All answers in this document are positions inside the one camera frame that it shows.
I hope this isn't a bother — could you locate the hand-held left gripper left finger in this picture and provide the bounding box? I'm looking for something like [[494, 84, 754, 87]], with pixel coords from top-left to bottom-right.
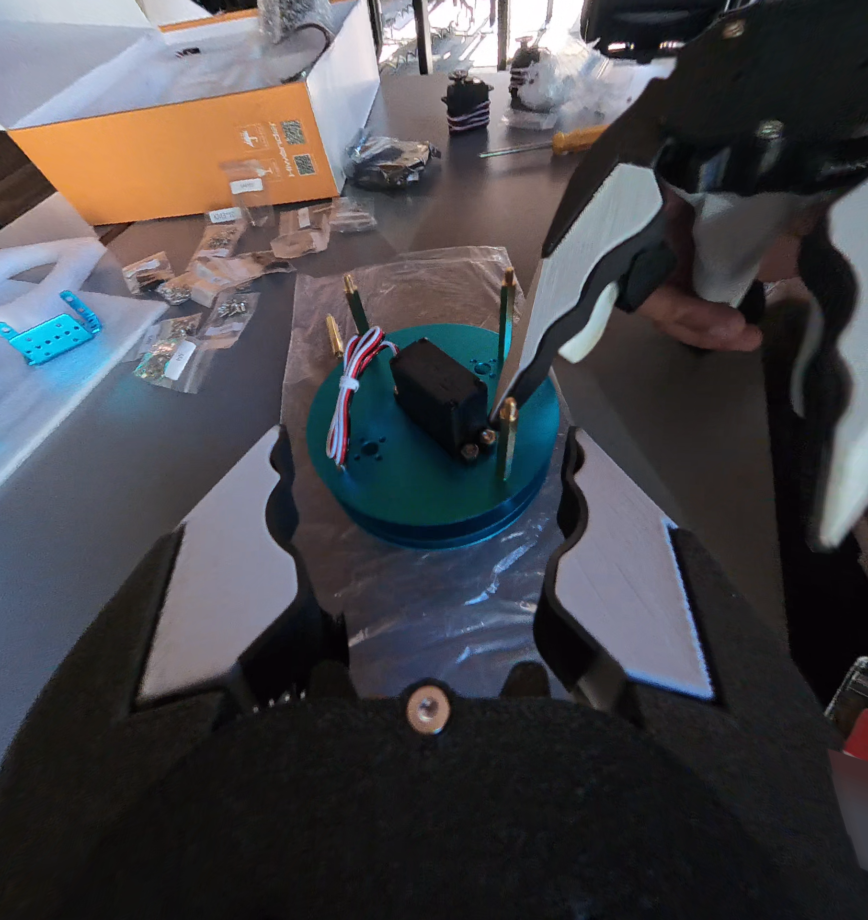
[[134, 424, 316, 705]]

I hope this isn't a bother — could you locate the yellow handle screwdriver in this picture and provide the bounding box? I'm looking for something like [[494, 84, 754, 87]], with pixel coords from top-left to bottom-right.
[[479, 124, 611, 159]]

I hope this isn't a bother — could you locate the black servo with wrapped cable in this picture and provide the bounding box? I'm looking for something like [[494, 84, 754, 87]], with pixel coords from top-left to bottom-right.
[[441, 70, 494, 136]]

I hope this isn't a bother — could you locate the bubble wrap bag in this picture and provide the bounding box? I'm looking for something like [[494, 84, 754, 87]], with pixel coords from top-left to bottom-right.
[[256, 0, 349, 44]]

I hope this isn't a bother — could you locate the white foam tray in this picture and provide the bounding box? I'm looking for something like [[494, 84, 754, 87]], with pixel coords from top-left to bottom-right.
[[0, 291, 169, 515]]

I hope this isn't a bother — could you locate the black servo motor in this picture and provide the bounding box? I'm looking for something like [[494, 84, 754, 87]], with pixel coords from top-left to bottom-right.
[[389, 338, 491, 457]]

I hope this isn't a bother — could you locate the blue round turntable base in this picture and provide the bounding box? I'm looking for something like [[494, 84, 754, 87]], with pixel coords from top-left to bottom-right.
[[306, 325, 562, 553]]

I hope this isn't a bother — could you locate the bag of black parts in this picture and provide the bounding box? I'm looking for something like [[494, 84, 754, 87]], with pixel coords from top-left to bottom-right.
[[344, 135, 442, 191]]

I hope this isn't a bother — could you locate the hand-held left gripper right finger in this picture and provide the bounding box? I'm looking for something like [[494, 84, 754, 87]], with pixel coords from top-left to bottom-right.
[[533, 425, 715, 702]]

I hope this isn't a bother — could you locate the grey desk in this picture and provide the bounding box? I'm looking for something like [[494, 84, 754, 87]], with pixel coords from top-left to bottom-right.
[[0, 72, 794, 828]]

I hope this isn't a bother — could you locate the pile of small screw bags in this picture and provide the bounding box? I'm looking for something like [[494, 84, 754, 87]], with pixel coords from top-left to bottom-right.
[[121, 161, 377, 395]]

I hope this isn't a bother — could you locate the long blue perforated bracket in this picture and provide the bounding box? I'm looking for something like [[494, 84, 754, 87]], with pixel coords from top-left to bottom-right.
[[0, 289, 103, 366]]

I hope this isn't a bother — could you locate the orange cardboard box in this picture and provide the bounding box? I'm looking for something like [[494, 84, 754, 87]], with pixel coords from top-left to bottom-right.
[[0, 0, 381, 227]]

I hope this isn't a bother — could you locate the clear plastic bag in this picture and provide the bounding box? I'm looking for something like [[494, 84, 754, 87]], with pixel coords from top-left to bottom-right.
[[279, 244, 586, 702]]

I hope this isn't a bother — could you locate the black servo in clear bag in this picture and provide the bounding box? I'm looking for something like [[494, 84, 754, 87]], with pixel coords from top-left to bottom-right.
[[504, 32, 618, 132]]

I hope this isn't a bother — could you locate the red white servo cable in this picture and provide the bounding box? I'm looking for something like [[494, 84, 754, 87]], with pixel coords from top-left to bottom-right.
[[326, 327, 400, 468]]

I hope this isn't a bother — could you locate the person's right hand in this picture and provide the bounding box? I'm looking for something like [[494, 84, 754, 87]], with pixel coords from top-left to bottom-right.
[[635, 216, 801, 355]]

